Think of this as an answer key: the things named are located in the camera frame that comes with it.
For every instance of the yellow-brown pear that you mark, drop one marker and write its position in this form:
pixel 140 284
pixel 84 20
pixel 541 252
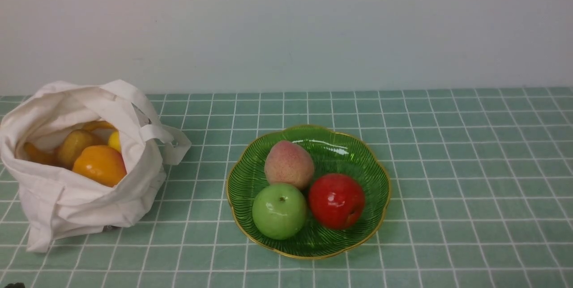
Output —
pixel 73 145

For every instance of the orange fruit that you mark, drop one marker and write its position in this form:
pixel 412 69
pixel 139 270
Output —
pixel 38 156
pixel 101 163

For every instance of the green checkered tablecloth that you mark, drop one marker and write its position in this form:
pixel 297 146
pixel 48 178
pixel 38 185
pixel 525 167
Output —
pixel 482 197

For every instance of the green apple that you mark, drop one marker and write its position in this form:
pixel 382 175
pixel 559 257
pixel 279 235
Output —
pixel 279 211

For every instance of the yellow lemon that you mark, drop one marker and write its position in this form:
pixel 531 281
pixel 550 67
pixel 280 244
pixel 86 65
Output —
pixel 114 141

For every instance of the red apple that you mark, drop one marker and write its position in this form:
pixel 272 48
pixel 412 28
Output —
pixel 336 201

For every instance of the white cloth tote bag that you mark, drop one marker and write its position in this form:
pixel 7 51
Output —
pixel 59 203

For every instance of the green glass fruit plate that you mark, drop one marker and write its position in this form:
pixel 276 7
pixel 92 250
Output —
pixel 331 152

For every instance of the pink peach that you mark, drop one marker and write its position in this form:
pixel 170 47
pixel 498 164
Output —
pixel 289 163

